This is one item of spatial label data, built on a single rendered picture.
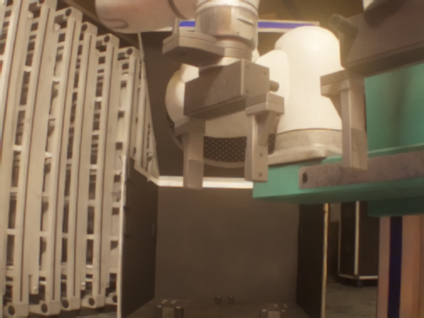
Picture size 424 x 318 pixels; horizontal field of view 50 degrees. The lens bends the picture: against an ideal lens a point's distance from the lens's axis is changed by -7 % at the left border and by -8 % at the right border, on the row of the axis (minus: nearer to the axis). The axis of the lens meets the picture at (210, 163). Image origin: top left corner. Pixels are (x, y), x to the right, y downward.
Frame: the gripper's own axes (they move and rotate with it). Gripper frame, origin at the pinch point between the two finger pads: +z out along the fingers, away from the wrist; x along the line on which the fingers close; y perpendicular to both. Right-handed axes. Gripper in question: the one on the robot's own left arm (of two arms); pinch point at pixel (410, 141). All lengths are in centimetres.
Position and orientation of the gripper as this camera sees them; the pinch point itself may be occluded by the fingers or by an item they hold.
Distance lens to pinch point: 46.1
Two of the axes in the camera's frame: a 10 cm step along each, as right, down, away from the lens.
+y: -8.0, -1.2, -5.9
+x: 6.0, -1.0, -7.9
